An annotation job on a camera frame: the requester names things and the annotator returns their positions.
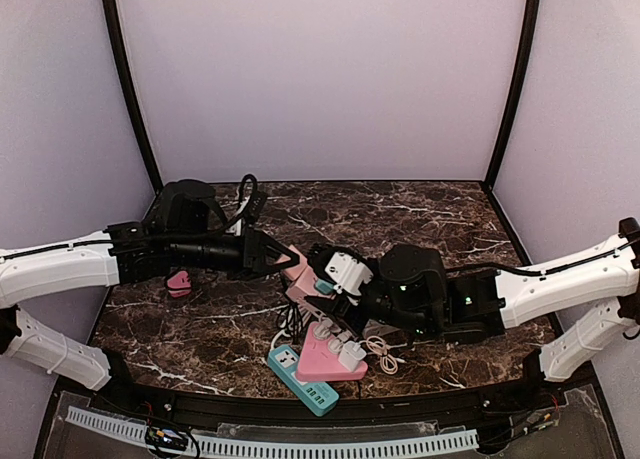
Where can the left black frame post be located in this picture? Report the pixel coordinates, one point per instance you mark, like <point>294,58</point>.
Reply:
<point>117,43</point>

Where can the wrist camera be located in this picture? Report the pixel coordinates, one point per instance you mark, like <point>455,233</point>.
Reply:
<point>343,267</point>
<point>251,201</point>

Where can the teal charger plug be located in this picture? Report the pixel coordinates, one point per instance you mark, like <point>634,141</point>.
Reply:
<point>324,287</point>

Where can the black frame post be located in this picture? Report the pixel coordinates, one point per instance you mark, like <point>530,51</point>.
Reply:
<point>117,43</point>
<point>523,52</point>

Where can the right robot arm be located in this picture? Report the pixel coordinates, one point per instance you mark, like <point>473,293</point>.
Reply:
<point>410,289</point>

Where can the right black frame post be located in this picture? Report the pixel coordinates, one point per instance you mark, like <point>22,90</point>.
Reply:
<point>523,52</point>

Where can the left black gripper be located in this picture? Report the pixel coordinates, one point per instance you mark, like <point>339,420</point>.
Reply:
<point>252,251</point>

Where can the pink triangular power strip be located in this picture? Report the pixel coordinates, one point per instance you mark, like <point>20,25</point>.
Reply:
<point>318,361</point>

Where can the left circuit board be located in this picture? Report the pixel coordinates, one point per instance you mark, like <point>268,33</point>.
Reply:
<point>166,438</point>

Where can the teal power strip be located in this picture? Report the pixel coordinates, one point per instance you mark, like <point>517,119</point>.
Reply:
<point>319,397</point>

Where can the pink cube socket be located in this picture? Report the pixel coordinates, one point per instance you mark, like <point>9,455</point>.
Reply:
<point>302,282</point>

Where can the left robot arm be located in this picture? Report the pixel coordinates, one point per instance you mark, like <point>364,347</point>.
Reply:
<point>185,227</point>

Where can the bright pink plug adapter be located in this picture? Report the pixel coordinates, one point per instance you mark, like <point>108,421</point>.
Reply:
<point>178,284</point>

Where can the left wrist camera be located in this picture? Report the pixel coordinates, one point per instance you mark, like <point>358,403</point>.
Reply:
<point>251,201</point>

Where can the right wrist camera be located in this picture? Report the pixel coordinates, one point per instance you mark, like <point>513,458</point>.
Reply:
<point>343,267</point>

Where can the white usb charger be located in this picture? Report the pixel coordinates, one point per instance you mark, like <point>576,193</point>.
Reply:
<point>352,357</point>

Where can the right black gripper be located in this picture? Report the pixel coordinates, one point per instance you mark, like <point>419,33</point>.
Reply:
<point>347,304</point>

